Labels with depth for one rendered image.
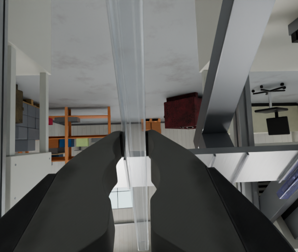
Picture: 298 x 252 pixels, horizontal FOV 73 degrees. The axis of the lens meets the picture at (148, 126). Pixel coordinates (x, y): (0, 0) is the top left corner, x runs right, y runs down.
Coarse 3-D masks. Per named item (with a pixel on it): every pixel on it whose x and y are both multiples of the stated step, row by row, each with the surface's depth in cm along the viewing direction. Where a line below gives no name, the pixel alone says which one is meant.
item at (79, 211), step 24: (96, 144) 11; (120, 144) 12; (72, 168) 9; (96, 168) 9; (48, 192) 8; (72, 192) 8; (96, 192) 8; (48, 216) 7; (72, 216) 7; (96, 216) 7; (24, 240) 6; (48, 240) 6; (72, 240) 6; (96, 240) 6
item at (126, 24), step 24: (120, 0) 7; (120, 24) 8; (120, 48) 9; (120, 72) 9; (144, 72) 10; (120, 96) 10; (144, 96) 10; (144, 120) 11; (144, 144) 13; (144, 168) 14; (144, 192) 17; (144, 216) 20; (144, 240) 24
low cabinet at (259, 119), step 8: (256, 104) 571; (264, 104) 574; (272, 104) 577; (280, 104) 580; (288, 104) 583; (296, 104) 586; (256, 112) 568; (272, 112) 574; (280, 112) 577; (288, 112) 580; (296, 112) 583; (256, 120) 566; (264, 120) 569; (288, 120) 578; (296, 120) 581; (256, 128) 564; (264, 128) 567; (296, 128) 579
